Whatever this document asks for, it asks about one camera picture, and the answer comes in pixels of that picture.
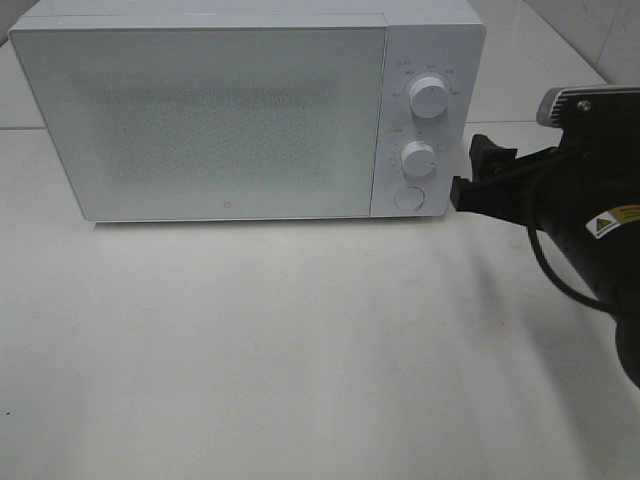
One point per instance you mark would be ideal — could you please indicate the round white door button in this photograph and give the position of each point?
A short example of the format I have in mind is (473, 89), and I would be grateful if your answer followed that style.
(409, 199)

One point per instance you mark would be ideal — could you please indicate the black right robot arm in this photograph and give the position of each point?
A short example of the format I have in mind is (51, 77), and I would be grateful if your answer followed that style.
(604, 280)

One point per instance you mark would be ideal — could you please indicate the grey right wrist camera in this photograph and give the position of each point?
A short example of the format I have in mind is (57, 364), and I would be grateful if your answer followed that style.
(588, 106)

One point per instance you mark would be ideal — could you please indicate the white timer knob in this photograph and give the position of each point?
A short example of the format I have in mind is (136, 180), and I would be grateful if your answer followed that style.
(418, 159)

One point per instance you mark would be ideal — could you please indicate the upper white power knob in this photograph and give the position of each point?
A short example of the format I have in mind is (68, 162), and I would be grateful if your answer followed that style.
(428, 96)

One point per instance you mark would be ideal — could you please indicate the white microwave door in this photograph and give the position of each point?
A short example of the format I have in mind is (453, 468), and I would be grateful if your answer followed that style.
(181, 125)

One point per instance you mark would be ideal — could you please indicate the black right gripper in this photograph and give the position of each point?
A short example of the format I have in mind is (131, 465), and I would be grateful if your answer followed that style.
(584, 194)

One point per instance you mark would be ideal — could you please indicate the white microwave oven body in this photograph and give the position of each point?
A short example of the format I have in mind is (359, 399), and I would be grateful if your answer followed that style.
(445, 38)

